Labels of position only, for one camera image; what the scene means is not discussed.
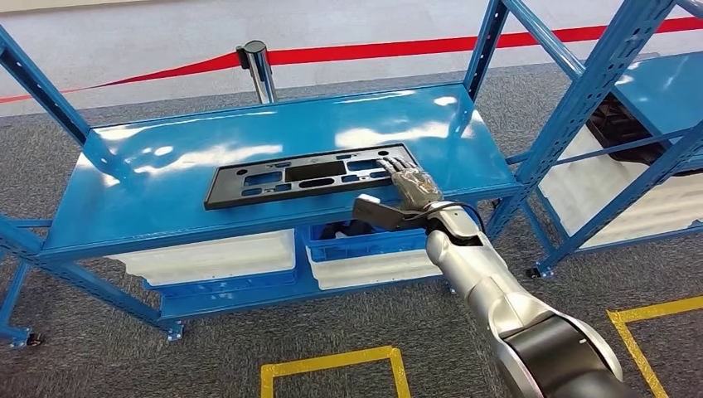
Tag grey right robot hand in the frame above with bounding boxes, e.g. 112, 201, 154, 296
376, 155, 445, 212

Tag black plastic panel part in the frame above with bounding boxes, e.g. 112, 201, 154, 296
203, 143, 421, 211

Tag small black plastic part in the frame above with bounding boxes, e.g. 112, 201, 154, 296
318, 219, 380, 241

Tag black moulded plastic part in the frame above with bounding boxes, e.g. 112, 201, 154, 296
584, 93, 703, 177

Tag blue metal shelf rack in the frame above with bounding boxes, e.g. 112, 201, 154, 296
0, 0, 682, 350
0, 258, 45, 348
505, 49, 703, 279

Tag red barrier belt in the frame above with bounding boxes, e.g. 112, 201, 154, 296
0, 16, 703, 105

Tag large white plastic crate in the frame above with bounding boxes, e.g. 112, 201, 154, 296
538, 123, 703, 250

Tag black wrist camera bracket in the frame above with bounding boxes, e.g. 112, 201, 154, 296
351, 195, 440, 232

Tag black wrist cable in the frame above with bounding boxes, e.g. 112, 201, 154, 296
423, 200, 487, 235

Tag chrome stanchion post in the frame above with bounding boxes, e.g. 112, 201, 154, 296
235, 40, 279, 105

